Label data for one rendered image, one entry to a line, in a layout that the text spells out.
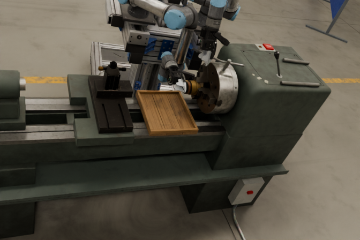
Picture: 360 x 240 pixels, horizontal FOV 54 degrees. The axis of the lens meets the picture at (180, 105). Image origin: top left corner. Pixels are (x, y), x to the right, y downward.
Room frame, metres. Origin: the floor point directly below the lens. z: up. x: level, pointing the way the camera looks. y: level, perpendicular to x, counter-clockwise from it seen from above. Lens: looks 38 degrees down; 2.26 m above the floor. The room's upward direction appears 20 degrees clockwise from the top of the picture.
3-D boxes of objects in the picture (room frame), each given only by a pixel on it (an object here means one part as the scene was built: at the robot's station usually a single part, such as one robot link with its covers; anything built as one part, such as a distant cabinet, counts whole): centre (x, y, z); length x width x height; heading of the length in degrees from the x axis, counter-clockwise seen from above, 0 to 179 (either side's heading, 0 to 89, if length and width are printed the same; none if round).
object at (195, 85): (1.71, -0.03, 1.08); 0.09 x 0.09 x 0.09; 31
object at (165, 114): (1.66, 0.07, 0.89); 0.36 x 0.30 x 0.04; 31
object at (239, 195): (1.66, -0.77, 0.22); 0.42 x 0.18 x 0.44; 31
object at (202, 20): (2.43, 0.05, 1.21); 0.15 x 0.15 x 0.10
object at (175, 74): (1.77, 0.09, 1.08); 0.12 x 0.09 x 0.08; 30
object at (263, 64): (2.02, -0.49, 1.06); 0.59 x 0.48 x 0.39; 121
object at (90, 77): (1.48, 0.38, 0.95); 0.43 x 0.18 x 0.04; 31
